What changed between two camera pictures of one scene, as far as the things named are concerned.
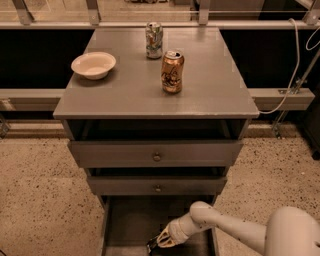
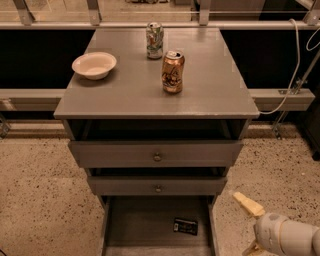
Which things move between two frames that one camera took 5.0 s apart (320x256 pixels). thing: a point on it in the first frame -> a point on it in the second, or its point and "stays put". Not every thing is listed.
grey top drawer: [156, 153] stays put
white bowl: [93, 65] stays put
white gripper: [177, 229] -> [268, 228]
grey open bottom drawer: [130, 222] stays put
